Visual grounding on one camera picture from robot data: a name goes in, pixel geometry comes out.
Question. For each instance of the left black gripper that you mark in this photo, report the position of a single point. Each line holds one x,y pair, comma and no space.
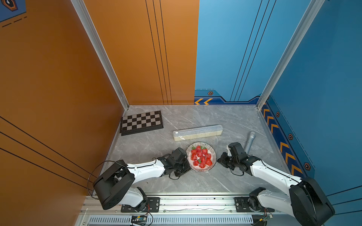
187,168

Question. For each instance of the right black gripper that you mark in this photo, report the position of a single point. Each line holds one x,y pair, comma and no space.
221,160

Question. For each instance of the cream plastic wrap dispenser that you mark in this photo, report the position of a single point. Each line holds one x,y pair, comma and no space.
195,133

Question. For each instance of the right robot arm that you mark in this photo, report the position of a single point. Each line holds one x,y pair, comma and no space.
301,198

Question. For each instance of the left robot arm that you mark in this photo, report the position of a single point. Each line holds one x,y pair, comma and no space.
115,186

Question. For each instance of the striped ceramic plate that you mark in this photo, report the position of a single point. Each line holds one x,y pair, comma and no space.
201,156

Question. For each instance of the red strawberries pile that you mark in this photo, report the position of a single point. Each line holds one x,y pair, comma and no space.
201,156

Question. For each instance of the grey cylindrical marker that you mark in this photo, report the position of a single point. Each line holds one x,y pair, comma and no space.
249,142

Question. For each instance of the black white chessboard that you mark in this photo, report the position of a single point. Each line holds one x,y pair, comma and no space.
139,123

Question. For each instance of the right circuit board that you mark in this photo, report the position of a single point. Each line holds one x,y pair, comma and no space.
263,220

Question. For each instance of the circuit board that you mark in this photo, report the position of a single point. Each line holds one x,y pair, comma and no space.
263,220
140,220

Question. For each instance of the left circuit board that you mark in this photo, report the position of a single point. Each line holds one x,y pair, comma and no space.
140,220

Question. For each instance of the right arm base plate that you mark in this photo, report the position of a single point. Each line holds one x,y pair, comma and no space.
243,204

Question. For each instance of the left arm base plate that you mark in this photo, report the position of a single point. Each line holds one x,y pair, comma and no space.
151,205

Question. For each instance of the aluminium front rail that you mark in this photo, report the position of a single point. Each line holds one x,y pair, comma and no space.
183,209

